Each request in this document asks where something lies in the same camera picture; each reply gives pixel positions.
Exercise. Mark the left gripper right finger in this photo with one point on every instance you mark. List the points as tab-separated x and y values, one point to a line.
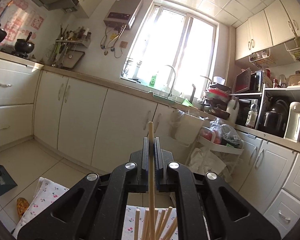
159	164

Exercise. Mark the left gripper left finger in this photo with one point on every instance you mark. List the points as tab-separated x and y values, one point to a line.
144	165

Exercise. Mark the wooden chopstick one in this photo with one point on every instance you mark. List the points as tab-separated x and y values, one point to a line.
136	225

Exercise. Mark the wooden chopstick six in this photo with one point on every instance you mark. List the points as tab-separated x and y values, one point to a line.
151	182

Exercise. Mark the wooden chopstick four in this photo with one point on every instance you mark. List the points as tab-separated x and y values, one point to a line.
167	215

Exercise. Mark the wooden chopstick three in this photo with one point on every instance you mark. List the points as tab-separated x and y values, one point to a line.
158	230

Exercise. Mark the wooden chopstick five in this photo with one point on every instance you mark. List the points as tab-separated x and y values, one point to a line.
171	230

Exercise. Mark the chrome kitchen faucet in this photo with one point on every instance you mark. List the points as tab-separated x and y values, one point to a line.
171	80

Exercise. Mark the white plastic bag in cart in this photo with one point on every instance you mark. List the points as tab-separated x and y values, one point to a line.
202	160

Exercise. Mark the white hanging trash bin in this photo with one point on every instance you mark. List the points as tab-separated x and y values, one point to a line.
184	127

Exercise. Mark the white rolling utility cart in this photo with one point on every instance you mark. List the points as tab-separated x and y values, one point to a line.
229	154

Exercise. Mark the green dish soap bottle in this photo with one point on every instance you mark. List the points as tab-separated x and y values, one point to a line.
152	81

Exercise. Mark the stacked bowls and plates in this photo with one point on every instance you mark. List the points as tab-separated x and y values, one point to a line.
216	99

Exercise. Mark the white plastic jug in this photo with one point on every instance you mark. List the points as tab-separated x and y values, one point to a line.
233	109

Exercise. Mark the black kettle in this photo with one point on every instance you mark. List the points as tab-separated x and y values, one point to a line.
275	119

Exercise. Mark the yellow slipper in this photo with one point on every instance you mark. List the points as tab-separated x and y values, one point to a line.
22	205

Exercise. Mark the black microwave oven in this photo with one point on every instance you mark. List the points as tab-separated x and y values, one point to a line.
256	82

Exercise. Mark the white electric water boiler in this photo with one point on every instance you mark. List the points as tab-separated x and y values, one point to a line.
292	132

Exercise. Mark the black wok on stove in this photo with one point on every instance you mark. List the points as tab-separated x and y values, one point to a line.
23	47

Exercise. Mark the wall utensil rack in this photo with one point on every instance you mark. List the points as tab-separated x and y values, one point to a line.
65	53

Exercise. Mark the hanging wire basket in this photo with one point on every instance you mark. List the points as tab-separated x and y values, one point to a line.
262	59

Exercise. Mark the grey wall water heater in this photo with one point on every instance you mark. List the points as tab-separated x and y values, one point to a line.
123	12

